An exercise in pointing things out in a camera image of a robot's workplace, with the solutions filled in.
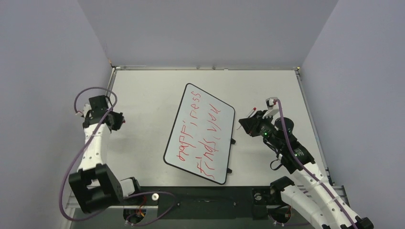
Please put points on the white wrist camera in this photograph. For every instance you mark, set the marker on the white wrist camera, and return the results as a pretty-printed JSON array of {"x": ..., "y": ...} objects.
[
  {"x": 271, "y": 110},
  {"x": 80, "y": 113}
]

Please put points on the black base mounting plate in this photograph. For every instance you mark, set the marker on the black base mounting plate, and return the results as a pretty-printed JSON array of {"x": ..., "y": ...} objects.
[{"x": 223, "y": 202}]

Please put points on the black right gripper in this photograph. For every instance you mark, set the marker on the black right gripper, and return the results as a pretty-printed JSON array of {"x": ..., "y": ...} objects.
[{"x": 257, "y": 123}]

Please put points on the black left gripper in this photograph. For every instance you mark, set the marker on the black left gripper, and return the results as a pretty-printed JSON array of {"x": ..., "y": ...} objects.
[{"x": 120, "y": 120}]

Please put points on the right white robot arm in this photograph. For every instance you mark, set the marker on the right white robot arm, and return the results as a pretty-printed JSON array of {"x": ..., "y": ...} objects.
[{"x": 321, "y": 206}]

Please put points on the white marker pen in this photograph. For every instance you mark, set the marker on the white marker pen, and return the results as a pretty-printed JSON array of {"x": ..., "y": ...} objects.
[{"x": 247, "y": 116}]

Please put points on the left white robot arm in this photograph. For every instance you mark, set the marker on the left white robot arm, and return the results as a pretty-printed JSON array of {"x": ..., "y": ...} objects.
[{"x": 94, "y": 184}]

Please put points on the white whiteboard with black frame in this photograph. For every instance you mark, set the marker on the white whiteboard with black frame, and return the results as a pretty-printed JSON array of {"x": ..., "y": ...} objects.
[{"x": 200, "y": 139}]

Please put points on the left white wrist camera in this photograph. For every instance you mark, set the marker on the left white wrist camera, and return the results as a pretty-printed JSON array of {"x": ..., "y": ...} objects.
[{"x": 80, "y": 113}]

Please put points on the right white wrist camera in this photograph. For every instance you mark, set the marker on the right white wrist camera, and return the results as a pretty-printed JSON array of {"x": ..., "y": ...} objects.
[{"x": 271, "y": 110}]

